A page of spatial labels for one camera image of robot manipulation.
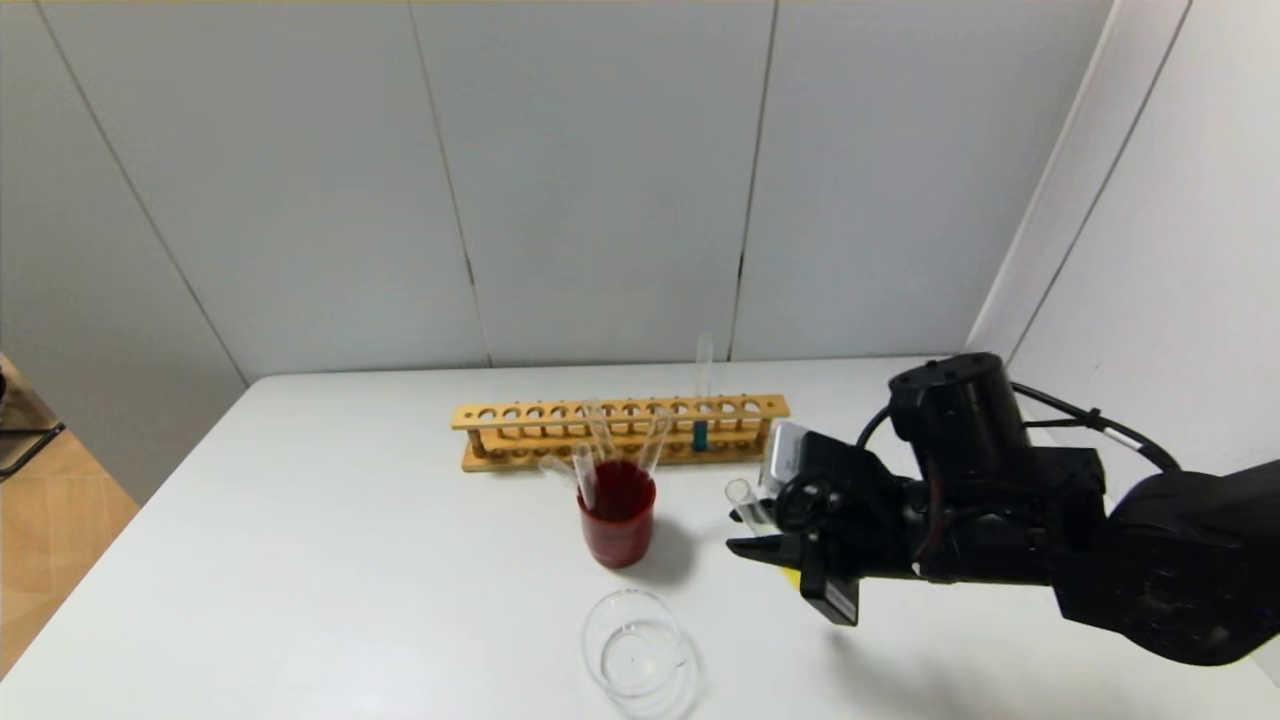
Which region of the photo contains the test tube with blue pigment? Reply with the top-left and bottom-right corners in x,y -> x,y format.
692,334 -> 715,453

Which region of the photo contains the test tube with yellow pigment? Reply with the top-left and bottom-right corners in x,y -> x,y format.
725,478 -> 803,591

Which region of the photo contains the wooden test tube rack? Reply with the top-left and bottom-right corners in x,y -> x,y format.
451,394 -> 791,473

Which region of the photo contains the red plastic cup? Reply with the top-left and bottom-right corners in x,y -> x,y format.
577,460 -> 658,570

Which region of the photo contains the clear glass beaker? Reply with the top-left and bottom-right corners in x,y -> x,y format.
581,589 -> 701,719

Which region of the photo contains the black metal stand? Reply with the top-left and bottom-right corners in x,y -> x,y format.
0,365 -> 67,479

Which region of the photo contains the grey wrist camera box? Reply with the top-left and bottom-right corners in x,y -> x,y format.
762,420 -> 813,498

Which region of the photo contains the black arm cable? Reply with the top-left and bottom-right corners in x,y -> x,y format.
855,382 -> 1181,473

